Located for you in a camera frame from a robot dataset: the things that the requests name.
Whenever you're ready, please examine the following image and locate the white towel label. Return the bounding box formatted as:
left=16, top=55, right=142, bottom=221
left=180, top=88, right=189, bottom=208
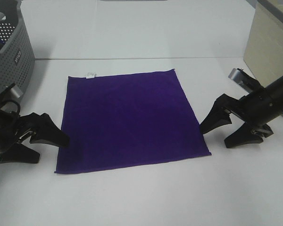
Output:
left=86, top=72, right=97, bottom=79

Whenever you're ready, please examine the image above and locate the beige storage bin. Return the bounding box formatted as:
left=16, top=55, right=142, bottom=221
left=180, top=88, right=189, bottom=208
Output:
left=243, top=0, right=283, bottom=87

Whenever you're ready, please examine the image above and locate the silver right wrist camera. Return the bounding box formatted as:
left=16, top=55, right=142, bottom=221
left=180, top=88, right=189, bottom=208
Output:
left=228, top=68, right=263, bottom=93

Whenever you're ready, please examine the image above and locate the purple towel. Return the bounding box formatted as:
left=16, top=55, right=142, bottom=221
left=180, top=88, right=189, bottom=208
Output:
left=56, top=69, right=210, bottom=174

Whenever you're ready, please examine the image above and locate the grey perforated laundry basket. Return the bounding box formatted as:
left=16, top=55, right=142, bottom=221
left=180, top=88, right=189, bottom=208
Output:
left=0, top=0, right=35, bottom=93

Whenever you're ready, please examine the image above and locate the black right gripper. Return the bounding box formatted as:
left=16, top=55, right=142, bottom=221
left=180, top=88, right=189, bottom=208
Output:
left=200, top=88, right=274, bottom=148

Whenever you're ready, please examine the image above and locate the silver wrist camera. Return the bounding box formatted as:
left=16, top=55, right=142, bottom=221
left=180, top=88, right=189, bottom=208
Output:
left=0, top=83, right=24, bottom=103
left=228, top=68, right=263, bottom=93

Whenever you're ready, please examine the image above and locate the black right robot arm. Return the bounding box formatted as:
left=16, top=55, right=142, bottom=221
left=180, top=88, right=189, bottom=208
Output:
left=200, top=68, right=283, bottom=148

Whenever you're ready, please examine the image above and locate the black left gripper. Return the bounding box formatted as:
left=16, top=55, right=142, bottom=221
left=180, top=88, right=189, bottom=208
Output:
left=0, top=101, right=70, bottom=164

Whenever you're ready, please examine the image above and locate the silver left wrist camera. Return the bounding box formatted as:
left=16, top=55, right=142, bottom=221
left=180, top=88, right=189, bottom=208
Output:
left=0, top=83, right=24, bottom=103

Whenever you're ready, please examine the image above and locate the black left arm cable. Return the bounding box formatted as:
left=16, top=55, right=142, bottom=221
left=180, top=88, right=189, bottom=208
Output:
left=2, top=100, right=22, bottom=117

